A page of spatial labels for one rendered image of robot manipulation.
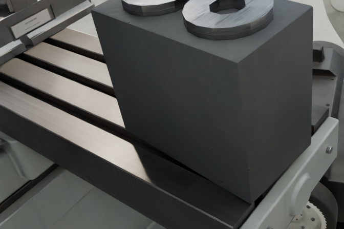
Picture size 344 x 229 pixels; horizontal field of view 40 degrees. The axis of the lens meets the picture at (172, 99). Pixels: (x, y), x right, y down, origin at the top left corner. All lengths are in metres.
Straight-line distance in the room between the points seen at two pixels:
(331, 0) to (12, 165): 0.66
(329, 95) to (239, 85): 0.82
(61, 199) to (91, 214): 0.12
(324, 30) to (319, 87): 1.44
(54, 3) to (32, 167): 0.32
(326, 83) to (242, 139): 0.83
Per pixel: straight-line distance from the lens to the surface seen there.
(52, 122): 0.72
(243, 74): 0.42
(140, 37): 0.50
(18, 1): 0.93
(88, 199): 1.07
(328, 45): 1.42
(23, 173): 0.91
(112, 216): 1.15
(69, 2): 0.99
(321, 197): 1.01
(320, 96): 1.23
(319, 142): 0.62
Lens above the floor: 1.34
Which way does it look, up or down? 36 degrees down
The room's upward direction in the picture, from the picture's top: 12 degrees counter-clockwise
